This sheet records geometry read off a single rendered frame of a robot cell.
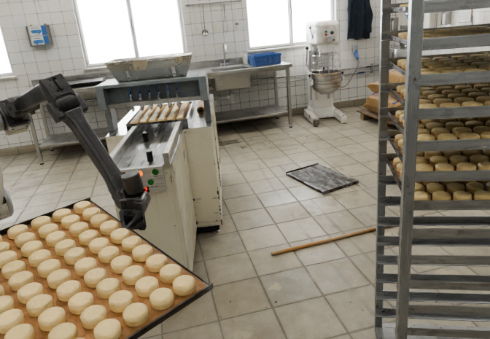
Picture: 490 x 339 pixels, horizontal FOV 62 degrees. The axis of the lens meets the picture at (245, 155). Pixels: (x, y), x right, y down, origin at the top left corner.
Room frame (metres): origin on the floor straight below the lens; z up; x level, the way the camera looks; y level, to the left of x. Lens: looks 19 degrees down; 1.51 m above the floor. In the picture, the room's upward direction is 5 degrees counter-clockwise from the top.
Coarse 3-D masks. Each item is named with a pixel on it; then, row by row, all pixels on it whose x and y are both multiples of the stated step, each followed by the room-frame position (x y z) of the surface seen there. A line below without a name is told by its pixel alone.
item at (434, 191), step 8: (392, 160) 1.44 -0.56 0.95; (400, 160) 1.38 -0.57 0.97; (400, 168) 1.32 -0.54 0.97; (400, 176) 1.27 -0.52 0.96; (416, 184) 1.16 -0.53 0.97; (424, 184) 1.19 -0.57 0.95; (432, 184) 1.15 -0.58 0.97; (440, 184) 1.15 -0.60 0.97; (448, 184) 1.14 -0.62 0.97; (456, 184) 1.14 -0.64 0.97; (464, 184) 1.17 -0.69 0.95; (472, 184) 1.13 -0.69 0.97; (480, 184) 1.12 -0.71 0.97; (488, 184) 1.12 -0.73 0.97; (416, 192) 1.11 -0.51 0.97; (424, 192) 1.10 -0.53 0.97; (432, 192) 1.13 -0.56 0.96; (440, 192) 1.09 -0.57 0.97; (448, 192) 1.13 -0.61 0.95; (456, 192) 1.08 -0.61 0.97; (464, 192) 1.08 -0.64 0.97; (472, 192) 1.10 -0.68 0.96; (480, 192) 1.07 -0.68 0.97; (488, 192) 1.06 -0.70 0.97
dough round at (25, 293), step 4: (28, 284) 0.77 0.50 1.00; (32, 284) 0.77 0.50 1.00; (36, 284) 0.77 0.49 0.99; (40, 284) 0.77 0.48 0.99; (20, 288) 0.76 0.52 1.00; (24, 288) 0.76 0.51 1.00; (28, 288) 0.76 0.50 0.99; (32, 288) 0.76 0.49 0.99; (36, 288) 0.76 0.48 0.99; (40, 288) 0.76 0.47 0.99; (20, 292) 0.75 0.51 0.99; (24, 292) 0.75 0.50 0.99; (28, 292) 0.75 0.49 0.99; (32, 292) 0.75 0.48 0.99; (36, 292) 0.75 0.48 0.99; (40, 292) 0.75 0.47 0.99; (20, 296) 0.74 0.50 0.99; (24, 296) 0.74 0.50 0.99; (28, 296) 0.74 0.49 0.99; (32, 296) 0.74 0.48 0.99; (20, 300) 0.74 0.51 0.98; (24, 300) 0.73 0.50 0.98; (28, 300) 0.74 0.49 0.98
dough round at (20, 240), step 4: (28, 232) 0.99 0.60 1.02; (20, 236) 0.97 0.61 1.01; (24, 236) 0.97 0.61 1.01; (28, 236) 0.97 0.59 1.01; (32, 236) 0.97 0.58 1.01; (16, 240) 0.95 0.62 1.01; (20, 240) 0.95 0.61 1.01; (24, 240) 0.95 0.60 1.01; (28, 240) 0.95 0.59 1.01; (32, 240) 0.96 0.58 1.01; (16, 244) 0.95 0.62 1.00; (20, 244) 0.94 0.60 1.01
